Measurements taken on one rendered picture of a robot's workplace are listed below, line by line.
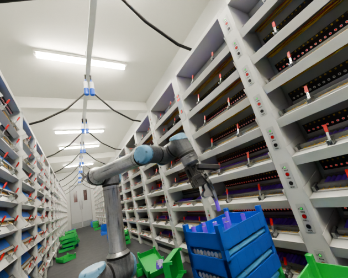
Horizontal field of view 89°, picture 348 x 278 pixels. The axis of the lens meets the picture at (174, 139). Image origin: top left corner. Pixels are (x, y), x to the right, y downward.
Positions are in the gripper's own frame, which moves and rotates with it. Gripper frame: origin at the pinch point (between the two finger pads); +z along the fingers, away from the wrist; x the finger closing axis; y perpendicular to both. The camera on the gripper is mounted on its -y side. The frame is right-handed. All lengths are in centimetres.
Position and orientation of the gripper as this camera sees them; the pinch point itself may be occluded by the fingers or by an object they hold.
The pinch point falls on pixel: (215, 197)
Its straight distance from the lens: 93.8
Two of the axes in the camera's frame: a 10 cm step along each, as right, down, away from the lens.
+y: -8.8, 4.2, -2.3
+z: 4.7, 8.5, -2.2
